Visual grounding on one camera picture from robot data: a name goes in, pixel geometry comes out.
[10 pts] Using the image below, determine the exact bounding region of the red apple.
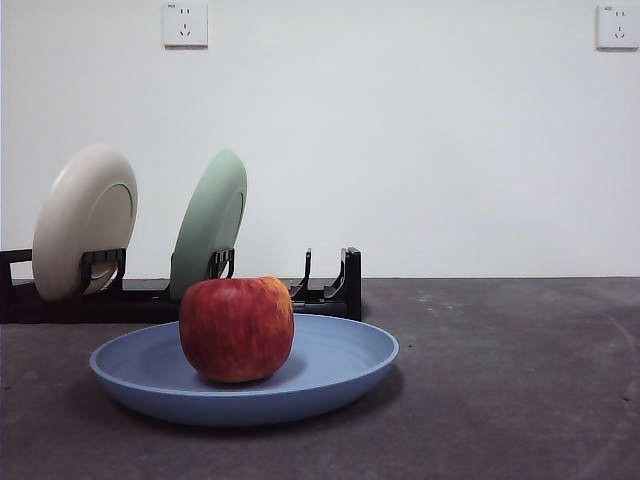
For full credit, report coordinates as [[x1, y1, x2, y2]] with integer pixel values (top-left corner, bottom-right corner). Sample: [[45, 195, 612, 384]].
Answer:
[[178, 275, 296, 384]]

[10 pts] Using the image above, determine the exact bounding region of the blue plate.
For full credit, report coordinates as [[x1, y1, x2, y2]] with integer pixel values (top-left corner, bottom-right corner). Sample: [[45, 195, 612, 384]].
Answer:
[[89, 313, 401, 428]]

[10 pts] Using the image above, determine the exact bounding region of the green plate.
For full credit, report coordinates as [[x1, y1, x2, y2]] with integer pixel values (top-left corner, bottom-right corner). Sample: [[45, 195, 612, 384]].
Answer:
[[169, 148, 249, 303]]

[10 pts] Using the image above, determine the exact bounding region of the black plate rack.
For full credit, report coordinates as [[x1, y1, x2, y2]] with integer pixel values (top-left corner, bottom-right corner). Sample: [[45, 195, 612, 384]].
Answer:
[[0, 246, 363, 325]]

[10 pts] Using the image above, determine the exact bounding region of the cream plate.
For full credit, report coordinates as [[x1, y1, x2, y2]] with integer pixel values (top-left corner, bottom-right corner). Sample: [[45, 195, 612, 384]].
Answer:
[[31, 143, 139, 302]]

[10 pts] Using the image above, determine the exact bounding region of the white wall socket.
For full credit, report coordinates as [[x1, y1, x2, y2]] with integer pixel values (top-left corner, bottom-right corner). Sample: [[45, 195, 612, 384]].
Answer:
[[163, 2, 209, 50], [595, 4, 640, 52]]

